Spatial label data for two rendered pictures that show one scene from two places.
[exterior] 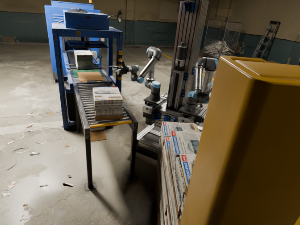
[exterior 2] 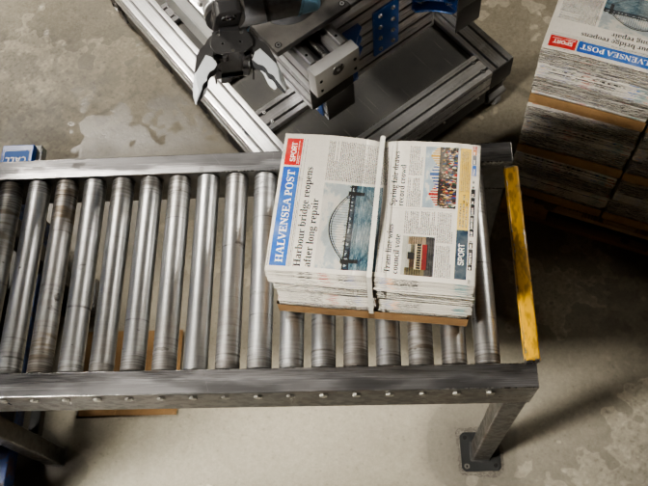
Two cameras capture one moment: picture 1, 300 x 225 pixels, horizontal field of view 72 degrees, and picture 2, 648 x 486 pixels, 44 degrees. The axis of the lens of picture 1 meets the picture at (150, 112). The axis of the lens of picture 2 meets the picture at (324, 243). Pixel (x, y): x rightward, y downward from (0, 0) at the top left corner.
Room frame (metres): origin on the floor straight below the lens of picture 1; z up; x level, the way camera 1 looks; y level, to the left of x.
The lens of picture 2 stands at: (1.78, 1.09, 2.32)
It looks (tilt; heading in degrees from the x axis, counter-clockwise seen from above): 65 degrees down; 305
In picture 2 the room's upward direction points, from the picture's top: 10 degrees counter-clockwise
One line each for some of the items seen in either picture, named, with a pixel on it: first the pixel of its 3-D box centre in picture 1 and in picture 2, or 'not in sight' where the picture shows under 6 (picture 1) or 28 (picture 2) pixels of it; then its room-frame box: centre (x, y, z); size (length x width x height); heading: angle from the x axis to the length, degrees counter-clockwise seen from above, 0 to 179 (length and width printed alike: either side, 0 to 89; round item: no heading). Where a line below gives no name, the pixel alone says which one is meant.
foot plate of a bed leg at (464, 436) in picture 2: (90, 185); (480, 451); (1.71, 0.60, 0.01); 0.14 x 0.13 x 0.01; 115
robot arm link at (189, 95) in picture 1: (192, 97); not in sight; (2.31, -0.49, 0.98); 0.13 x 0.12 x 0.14; 89
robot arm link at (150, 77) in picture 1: (151, 68); not in sight; (2.65, 0.04, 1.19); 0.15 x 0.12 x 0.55; 37
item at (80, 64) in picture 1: (83, 59); not in sight; (3.84, 1.33, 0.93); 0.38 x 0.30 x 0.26; 25
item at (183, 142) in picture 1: (197, 143); not in sight; (1.23, -0.36, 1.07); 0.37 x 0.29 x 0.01; 94
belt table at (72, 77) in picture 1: (88, 78); not in sight; (3.32, 1.09, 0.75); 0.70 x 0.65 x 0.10; 25
